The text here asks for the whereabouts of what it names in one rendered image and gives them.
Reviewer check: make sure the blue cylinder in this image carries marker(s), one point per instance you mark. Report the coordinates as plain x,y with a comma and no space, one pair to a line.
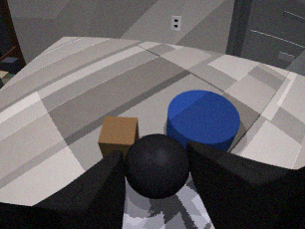
204,117

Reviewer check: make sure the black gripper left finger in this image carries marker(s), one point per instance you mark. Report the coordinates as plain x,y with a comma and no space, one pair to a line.
95,200

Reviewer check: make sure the glass french press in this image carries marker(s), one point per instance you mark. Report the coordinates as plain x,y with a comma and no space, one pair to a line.
159,190

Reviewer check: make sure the brown cube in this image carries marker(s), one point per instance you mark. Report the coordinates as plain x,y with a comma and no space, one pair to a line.
118,133

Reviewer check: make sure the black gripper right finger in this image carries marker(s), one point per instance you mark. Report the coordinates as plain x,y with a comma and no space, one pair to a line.
239,193

